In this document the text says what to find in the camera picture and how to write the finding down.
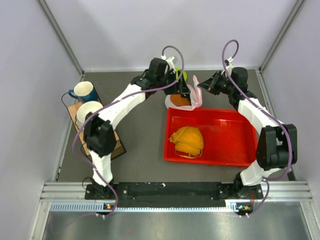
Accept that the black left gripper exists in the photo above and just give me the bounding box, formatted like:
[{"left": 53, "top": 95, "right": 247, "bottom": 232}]
[{"left": 156, "top": 69, "right": 190, "bottom": 95}]

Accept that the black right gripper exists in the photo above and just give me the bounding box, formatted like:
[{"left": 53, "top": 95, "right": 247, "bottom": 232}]
[{"left": 198, "top": 70, "right": 235, "bottom": 96}]

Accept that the white mesh laundry bag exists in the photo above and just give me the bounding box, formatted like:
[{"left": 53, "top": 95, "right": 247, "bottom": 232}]
[{"left": 164, "top": 75, "right": 203, "bottom": 111}]

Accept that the orange smooth bra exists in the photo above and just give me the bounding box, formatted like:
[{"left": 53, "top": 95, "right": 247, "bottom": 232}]
[{"left": 170, "top": 94, "right": 191, "bottom": 107}]

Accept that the yellow lace bra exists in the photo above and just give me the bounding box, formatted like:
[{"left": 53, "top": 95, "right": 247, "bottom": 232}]
[{"left": 168, "top": 126, "right": 204, "bottom": 159}]

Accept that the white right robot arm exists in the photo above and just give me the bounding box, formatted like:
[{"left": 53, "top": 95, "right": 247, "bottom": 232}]
[{"left": 197, "top": 67, "right": 298, "bottom": 198}]

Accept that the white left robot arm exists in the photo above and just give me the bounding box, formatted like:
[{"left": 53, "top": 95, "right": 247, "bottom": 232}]
[{"left": 84, "top": 55, "right": 190, "bottom": 199}]

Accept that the green plastic bowl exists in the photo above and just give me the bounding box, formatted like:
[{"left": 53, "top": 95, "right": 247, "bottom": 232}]
[{"left": 175, "top": 67, "right": 188, "bottom": 82}]

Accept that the red plastic tray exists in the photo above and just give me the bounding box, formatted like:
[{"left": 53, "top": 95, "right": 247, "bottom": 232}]
[{"left": 164, "top": 108, "right": 257, "bottom": 167}]

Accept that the white ceramic bowl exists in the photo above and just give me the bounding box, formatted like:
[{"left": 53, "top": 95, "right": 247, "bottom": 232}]
[{"left": 75, "top": 101, "right": 103, "bottom": 128}]

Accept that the blue mug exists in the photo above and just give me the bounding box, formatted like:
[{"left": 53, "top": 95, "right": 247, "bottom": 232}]
[{"left": 67, "top": 81, "right": 100, "bottom": 103}]

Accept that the wooden wire rack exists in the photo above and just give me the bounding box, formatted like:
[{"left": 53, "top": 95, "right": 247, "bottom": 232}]
[{"left": 61, "top": 92, "right": 127, "bottom": 161}]

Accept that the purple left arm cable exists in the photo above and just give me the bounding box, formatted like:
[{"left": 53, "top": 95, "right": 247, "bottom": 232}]
[{"left": 71, "top": 45, "right": 185, "bottom": 218}]

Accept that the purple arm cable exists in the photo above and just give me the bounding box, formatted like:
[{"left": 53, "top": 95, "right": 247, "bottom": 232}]
[
  {"left": 71, "top": 45, "right": 185, "bottom": 218},
  {"left": 221, "top": 39, "right": 293, "bottom": 218}
]

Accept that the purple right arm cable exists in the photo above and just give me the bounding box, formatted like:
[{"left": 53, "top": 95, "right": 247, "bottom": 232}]
[{"left": 221, "top": 39, "right": 293, "bottom": 218}]

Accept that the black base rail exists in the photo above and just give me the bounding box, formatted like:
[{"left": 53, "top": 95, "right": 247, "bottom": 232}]
[{"left": 84, "top": 181, "right": 265, "bottom": 208}]

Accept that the aluminium frame rail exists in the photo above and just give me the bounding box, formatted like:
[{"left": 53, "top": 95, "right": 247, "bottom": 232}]
[{"left": 40, "top": 181, "right": 313, "bottom": 213}]

